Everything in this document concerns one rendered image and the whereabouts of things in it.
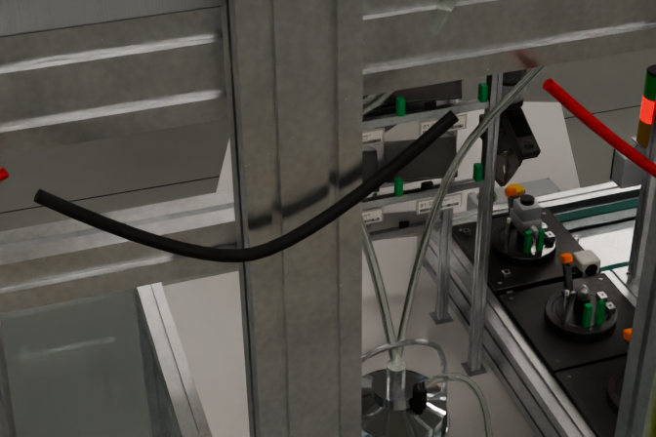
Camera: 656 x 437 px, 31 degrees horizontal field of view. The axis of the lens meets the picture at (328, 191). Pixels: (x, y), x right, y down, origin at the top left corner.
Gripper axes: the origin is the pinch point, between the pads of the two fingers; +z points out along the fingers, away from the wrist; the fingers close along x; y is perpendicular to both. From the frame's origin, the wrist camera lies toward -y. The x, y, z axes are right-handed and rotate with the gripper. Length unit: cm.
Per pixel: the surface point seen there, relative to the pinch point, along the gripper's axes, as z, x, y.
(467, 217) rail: 10.9, 5.9, 5.1
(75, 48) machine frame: -101, 95, -118
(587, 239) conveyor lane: 14.9, -18.4, -6.4
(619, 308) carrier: 9.5, -8.6, -36.3
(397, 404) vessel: -37, 61, -94
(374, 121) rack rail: -40, 42, -33
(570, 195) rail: 10.6, -19.8, 5.1
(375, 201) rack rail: -24, 42, -33
